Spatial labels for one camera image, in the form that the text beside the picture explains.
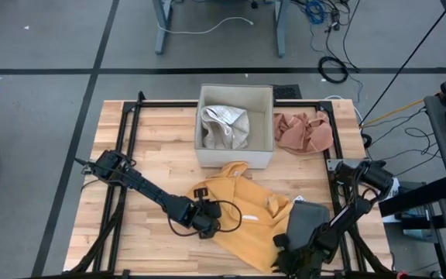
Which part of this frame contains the white floor cable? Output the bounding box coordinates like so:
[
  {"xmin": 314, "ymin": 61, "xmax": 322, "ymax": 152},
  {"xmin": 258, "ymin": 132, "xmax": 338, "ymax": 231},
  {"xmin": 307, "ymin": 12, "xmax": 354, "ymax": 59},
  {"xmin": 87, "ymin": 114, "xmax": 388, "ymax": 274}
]
[{"xmin": 156, "ymin": 15, "xmax": 254, "ymax": 35}]

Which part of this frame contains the white printed paper sheet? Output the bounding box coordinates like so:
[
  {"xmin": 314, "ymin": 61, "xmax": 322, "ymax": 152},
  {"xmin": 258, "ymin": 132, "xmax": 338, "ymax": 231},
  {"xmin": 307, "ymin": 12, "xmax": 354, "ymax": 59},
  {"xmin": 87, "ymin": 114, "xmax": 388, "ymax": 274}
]
[{"xmin": 389, "ymin": 177, "xmax": 402, "ymax": 202}]

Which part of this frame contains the beige fabric storage box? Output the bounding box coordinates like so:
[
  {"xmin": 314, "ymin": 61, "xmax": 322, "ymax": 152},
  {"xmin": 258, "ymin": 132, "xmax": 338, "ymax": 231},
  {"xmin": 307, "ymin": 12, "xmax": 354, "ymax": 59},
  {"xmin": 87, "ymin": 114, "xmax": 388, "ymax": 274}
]
[{"xmin": 194, "ymin": 84, "xmax": 274, "ymax": 171}]

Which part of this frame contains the black metal beam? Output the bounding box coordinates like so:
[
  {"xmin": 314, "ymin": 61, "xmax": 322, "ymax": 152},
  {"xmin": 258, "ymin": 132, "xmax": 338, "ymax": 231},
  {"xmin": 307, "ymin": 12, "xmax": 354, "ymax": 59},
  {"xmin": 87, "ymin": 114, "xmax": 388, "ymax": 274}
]
[{"xmin": 377, "ymin": 176, "xmax": 446, "ymax": 218}]

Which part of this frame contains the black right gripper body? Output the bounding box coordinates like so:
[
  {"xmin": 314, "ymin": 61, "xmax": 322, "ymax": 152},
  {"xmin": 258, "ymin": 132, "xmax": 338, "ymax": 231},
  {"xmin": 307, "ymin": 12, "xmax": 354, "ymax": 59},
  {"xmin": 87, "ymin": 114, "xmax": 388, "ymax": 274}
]
[{"xmin": 275, "ymin": 247, "xmax": 324, "ymax": 278}]

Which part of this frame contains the salmon pink towel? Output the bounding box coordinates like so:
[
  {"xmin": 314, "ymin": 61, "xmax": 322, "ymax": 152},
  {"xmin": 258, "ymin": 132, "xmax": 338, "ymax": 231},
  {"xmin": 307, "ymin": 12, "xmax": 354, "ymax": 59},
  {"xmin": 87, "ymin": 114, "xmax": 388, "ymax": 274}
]
[{"xmin": 273, "ymin": 111, "xmax": 335, "ymax": 155}]

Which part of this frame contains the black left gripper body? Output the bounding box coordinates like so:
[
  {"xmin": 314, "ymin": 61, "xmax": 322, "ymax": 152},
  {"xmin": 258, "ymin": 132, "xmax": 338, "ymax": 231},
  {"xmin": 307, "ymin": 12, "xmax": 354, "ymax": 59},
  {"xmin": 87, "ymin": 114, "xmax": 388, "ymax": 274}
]
[{"xmin": 191, "ymin": 200, "xmax": 224, "ymax": 233}]

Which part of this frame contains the blue cable bundle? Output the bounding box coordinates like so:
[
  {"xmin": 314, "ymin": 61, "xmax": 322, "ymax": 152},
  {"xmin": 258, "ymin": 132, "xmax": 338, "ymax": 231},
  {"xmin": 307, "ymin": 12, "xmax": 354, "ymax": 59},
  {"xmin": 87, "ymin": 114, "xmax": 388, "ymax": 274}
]
[{"xmin": 304, "ymin": 0, "xmax": 327, "ymax": 24}]

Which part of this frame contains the black floor grille mat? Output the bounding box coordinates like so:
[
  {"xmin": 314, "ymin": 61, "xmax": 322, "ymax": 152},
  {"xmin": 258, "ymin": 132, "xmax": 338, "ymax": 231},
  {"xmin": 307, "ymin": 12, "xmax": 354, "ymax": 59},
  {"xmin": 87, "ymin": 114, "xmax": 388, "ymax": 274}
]
[{"xmin": 272, "ymin": 84, "xmax": 303, "ymax": 100}]

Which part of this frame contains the grey metal mounting plate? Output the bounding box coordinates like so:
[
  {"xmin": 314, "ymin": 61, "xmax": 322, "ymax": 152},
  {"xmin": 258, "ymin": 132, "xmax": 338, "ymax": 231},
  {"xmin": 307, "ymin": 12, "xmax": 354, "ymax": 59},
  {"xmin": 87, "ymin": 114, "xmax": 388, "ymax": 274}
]
[
  {"xmin": 82, "ymin": 160, "xmax": 100, "ymax": 175},
  {"xmin": 326, "ymin": 157, "xmax": 363, "ymax": 171}
]

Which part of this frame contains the black floor cable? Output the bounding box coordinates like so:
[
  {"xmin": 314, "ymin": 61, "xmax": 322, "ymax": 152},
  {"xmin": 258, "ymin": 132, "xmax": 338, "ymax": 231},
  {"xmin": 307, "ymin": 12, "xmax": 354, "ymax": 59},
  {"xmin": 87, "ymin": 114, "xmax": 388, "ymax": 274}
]
[{"xmin": 323, "ymin": 0, "xmax": 362, "ymax": 73}]

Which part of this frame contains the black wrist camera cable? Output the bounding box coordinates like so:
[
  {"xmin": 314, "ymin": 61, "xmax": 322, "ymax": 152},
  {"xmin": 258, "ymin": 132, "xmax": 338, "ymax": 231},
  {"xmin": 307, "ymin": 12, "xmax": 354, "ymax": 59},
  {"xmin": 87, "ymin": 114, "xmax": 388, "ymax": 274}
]
[{"xmin": 167, "ymin": 200, "xmax": 243, "ymax": 237}]

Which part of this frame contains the yellow towel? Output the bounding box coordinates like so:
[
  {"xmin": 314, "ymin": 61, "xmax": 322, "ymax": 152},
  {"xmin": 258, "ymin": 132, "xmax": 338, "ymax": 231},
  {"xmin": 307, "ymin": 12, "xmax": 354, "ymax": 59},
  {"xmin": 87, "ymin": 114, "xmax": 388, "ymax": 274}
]
[{"xmin": 186, "ymin": 161, "xmax": 294, "ymax": 273}]

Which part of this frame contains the taut black cable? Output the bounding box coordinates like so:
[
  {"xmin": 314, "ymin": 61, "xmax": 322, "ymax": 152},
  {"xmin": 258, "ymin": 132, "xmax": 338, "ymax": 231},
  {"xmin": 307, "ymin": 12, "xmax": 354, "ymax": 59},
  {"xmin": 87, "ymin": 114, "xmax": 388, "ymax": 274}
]
[{"xmin": 360, "ymin": 0, "xmax": 446, "ymax": 127}]

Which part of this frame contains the black metal table frame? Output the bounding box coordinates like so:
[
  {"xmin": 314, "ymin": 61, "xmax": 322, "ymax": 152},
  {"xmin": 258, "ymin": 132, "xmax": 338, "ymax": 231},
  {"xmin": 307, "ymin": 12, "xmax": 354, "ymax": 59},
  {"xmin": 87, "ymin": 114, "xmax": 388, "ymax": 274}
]
[{"xmin": 63, "ymin": 91, "xmax": 396, "ymax": 279}]

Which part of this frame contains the coiled black cable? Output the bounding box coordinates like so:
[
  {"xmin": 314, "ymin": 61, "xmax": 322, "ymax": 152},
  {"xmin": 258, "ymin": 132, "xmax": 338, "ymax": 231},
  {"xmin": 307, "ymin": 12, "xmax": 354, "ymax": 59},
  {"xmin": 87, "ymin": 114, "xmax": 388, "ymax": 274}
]
[{"xmin": 317, "ymin": 56, "xmax": 350, "ymax": 84}]

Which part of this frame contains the yellow cable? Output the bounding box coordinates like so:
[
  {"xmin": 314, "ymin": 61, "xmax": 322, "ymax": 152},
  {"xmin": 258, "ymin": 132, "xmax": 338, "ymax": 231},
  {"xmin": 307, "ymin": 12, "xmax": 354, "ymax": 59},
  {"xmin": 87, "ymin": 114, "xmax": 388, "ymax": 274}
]
[{"xmin": 360, "ymin": 79, "xmax": 446, "ymax": 129}]

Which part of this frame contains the thin black cable tangle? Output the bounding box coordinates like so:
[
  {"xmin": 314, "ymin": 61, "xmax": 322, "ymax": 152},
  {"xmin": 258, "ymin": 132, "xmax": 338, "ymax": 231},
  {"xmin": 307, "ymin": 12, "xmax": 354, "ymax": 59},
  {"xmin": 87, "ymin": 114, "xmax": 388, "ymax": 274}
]
[{"xmin": 362, "ymin": 106, "xmax": 443, "ymax": 179}]

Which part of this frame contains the grey waffle towel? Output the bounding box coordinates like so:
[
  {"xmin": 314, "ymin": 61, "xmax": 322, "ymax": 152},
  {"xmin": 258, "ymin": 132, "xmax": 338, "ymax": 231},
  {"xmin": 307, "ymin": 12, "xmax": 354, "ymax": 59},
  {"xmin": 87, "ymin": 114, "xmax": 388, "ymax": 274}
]
[{"xmin": 284, "ymin": 200, "xmax": 331, "ymax": 253}]

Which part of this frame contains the thin white cable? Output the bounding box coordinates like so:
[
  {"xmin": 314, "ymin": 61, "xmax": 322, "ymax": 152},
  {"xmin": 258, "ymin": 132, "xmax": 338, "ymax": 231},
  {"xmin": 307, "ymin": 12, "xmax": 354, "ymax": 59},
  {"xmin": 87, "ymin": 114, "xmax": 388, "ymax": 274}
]
[{"xmin": 323, "ymin": 95, "xmax": 364, "ymax": 125}]

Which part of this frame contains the grey desk leg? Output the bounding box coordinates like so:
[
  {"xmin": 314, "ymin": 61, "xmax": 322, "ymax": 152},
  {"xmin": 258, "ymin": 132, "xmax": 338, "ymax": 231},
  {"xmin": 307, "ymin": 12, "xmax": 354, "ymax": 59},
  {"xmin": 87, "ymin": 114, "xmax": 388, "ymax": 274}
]
[
  {"xmin": 152, "ymin": 0, "xmax": 173, "ymax": 55},
  {"xmin": 273, "ymin": 0, "xmax": 290, "ymax": 58}
]

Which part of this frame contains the white plaid towel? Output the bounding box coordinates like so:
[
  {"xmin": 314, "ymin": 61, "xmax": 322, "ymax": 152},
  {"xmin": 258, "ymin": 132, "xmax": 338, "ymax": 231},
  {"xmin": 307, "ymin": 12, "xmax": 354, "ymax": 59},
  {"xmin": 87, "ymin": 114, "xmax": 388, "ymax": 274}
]
[{"xmin": 199, "ymin": 104, "xmax": 250, "ymax": 151}]

